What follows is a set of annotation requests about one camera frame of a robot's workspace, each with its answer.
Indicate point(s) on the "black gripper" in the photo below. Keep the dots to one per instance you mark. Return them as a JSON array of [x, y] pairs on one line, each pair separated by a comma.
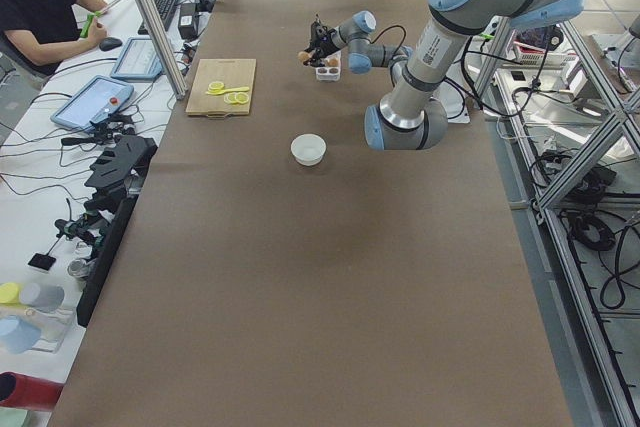
[[324, 45]]

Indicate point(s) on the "clear plastic egg box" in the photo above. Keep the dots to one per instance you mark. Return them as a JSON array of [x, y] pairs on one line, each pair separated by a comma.
[[325, 73]]

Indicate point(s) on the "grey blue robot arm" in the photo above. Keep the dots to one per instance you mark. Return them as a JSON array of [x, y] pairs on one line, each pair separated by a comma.
[[354, 34], [409, 118]]

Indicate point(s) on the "bamboo cutting board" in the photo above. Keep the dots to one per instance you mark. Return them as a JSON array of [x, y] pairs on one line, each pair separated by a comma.
[[233, 73]]

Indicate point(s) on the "white ceramic bowl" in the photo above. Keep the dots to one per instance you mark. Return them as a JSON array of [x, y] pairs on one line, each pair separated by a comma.
[[308, 149]]

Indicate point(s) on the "yellow plastic knife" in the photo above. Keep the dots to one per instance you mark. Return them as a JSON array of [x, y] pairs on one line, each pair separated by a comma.
[[233, 90]]

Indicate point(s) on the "lemon slice by knife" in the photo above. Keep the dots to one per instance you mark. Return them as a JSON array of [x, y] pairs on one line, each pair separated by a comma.
[[215, 87]]

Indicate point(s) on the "black power adapter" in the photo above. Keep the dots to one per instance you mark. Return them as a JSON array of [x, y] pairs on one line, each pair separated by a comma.
[[188, 23]]

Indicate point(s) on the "black keyboard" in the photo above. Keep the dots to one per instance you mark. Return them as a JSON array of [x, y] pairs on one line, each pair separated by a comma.
[[166, 10]]

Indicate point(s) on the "blue teach pendant far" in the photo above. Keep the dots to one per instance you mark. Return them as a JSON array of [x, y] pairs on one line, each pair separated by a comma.
[[137, 61]]

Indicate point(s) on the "blue teach pendant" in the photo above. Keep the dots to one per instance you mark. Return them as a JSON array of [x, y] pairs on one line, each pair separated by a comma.
[[95, 102], [137, 61]]

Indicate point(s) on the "black computer mouse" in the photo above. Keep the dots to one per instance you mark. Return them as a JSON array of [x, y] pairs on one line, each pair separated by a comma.
[[109, 43]]

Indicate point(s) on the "blue teach pendant near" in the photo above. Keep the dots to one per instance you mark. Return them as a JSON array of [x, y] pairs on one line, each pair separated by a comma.
[[95, 102]]

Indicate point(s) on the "black tool stand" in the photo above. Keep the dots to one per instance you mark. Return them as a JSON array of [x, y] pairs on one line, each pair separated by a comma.
[[110, 172]]

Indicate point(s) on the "person in black shirt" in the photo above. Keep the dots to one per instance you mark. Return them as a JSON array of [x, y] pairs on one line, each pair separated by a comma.
[[44, 33]]

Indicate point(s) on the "grey cup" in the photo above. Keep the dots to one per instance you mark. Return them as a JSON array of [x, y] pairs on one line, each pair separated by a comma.
[[46, 298]]

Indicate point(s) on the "yellow cup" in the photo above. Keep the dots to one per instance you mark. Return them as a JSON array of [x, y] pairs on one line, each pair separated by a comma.
[[10, 293]]

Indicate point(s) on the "light blue cup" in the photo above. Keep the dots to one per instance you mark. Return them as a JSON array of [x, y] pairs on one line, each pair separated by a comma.
[[18, 335]]

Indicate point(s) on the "red cylinder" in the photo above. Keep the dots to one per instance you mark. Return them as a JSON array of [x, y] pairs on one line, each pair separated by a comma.
[[30, 393]]

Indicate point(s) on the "lemon slice near handle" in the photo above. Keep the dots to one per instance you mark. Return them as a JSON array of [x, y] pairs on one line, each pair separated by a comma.
[[236, 98]]

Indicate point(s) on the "aluminium frame post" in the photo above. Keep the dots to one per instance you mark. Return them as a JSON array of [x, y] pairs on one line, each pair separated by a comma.
[[162, 45]]

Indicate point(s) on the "aluminium frame rack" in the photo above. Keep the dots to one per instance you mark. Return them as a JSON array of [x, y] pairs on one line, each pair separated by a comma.
[[567, 135]]

